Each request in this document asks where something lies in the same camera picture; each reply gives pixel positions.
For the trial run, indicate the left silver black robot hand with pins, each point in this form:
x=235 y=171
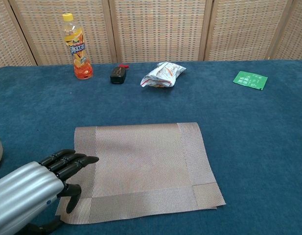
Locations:
x=21 y=191

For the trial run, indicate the grey woven placemat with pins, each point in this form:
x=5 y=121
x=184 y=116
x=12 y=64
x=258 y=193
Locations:
x=146 y=166

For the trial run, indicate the orange drink bottle yellow cap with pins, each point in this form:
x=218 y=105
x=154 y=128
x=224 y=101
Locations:
x=79 y=54

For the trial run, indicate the small black bottle red cap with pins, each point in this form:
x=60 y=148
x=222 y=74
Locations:
x=117 y=76

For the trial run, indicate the white snack bag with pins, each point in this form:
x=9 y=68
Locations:
x=163 y=74

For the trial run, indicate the woven bamboo folding screen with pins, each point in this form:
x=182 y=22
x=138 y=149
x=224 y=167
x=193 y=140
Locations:
x=160 y=29

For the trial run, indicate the blue carpet table cover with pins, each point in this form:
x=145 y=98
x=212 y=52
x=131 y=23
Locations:
x=239 y=147

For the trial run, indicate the green tea sachet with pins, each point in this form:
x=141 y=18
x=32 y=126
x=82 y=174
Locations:
x=249 y=79

